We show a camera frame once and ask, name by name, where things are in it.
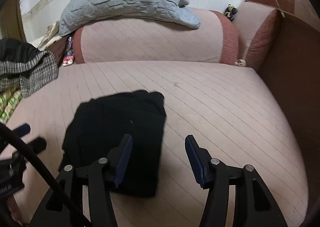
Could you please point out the beige cloth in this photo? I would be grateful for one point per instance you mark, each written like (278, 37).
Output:
(50, 37)

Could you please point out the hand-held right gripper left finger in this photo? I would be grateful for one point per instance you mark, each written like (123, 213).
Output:
(125, 159)

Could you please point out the green frog printed blanket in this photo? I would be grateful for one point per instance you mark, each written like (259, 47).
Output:
(10, 104)

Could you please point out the black pants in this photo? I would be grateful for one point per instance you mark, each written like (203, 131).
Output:
(112, 122)

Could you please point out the black garment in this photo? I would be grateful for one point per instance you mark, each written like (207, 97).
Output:
(17, 49)

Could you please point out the person's left hand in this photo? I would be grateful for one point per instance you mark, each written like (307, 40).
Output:
(16, 210)

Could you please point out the pink quilted sofa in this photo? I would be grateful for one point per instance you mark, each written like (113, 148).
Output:
(212, 107)

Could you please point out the colourful snack packet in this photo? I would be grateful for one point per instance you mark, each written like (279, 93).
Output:
(68, 58)

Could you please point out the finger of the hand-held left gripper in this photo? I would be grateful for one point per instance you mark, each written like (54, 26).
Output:
(37, 145)
(23, 130)

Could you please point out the small black bow ornament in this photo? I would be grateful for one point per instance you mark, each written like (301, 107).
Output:
(230, 12)

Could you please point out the pink sofa back cushion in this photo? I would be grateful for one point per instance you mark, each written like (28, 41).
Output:
(155, 39)

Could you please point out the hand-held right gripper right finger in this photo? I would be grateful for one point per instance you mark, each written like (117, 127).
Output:
(197, 164)

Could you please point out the brown pink armrest cushion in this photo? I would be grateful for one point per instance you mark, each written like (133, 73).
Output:
(260, 32)

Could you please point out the houndstooth coat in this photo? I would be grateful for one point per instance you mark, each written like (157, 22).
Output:
(35, 72)

